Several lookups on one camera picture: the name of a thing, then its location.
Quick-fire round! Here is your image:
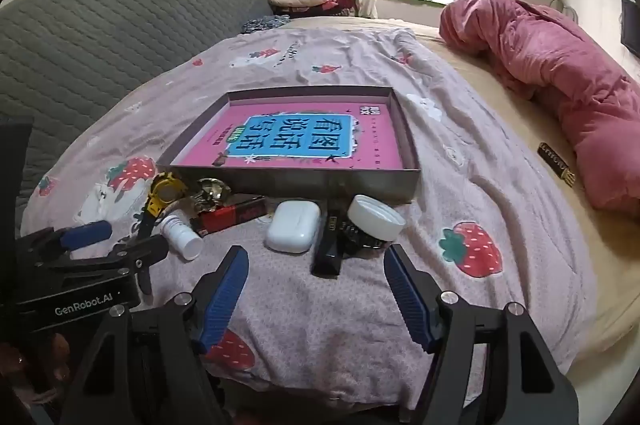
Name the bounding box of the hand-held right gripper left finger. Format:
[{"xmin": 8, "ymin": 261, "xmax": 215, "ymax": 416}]
[{"xmin": 60, "ymin": 245, "xmax": 250, "ymax": 425}]

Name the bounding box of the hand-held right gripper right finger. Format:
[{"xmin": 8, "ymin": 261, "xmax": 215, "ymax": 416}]
[{"xmin": 384, "ymin": 244, "xmax": 581, "ymax": 425}]

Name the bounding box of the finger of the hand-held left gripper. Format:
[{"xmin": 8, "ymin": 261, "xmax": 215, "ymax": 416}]
[
  {"xmin": 15, "ymin": 219, "xmax": 114, "ymax": 271},
  {"xmin": 30, "ymin": 234, "xmax": 170, "ymax": 291}
]

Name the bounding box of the white pill bottle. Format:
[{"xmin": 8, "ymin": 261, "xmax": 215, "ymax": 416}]
[{"xmin": 160, "ymin": 214, "xmax": 204, "ymax": 261}]

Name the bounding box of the yellow black wristwatch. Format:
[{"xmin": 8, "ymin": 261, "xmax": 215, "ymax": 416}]
[{"xmin": 133, "ymin": 172, "xmax": 189, "ymax": 297}]

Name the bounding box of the black hair clip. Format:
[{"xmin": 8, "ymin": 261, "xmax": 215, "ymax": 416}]
[{"xmin": 340, "ymin": 225, "xmax": 388, "ymax": 258}]

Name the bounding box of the red black marker pen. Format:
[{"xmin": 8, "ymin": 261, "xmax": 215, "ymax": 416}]
[{"xmin": 192, "ymin": 195, "xmax": 267, "ymax": 237}]

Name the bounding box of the white round jar lid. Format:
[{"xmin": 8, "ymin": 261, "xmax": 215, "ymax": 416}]
[{"xmin": 346, "ymin": 194, "xmax": 407, "ymax": 242}]

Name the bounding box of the black gold lighter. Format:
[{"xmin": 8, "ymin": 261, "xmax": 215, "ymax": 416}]
[{"xmin": 310, "ymin": 211, "xmax": 351, "ymax": 277}]

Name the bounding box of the white earbuds case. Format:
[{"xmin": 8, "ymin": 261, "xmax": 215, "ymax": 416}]
[{"xmin": 265, "ymin": 200, "xmax": 322, "ymax": 254}]

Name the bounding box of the grey shallow cardboard box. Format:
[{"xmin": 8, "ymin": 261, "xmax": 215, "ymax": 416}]
[{"xmin": 156, "ymin": 86, "xmax": 422, "ymax": 205}]

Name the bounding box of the person's left hand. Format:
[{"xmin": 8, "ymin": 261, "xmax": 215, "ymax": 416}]
[{"xmin": 0, "ymin": 330, "xmax": 73, "ymax": 411}]

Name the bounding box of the pink book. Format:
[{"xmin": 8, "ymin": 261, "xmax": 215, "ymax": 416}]
[{"xmin": 172, "ymin": 101, "xmax": 405, "ymax": 168}]

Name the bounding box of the black gold mattress label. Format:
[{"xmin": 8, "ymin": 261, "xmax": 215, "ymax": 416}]
[{"xmin": 537, "ymin": 141, "xmax": 577, "ymax": 186}]

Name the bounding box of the grey quilted headboard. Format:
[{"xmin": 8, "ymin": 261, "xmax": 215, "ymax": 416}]
[{"xmin": 0, "ymin": 0, "xmax": 275, "ymax": 216}]

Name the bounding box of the beige bed sheet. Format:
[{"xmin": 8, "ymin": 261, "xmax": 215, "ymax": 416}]
[{"xmin": 290, "ymin": 15, "xmax": 640, "ymax": 356}]

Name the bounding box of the dark patterned cloth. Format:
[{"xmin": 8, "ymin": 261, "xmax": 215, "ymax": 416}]
[{"xmin": 242, "ymin": 15, "xmax": 291, "ymax": 33}]

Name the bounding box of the pink quilt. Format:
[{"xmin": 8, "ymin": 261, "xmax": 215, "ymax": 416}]
[{"xmin": 439, "ymin": 0, "xmax": 640, "ymax": 221}]

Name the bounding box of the black television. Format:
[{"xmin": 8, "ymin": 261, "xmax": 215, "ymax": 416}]
[{"xmin": 620, "ymin": 0, "xmax": 640, "ymax": 56}]

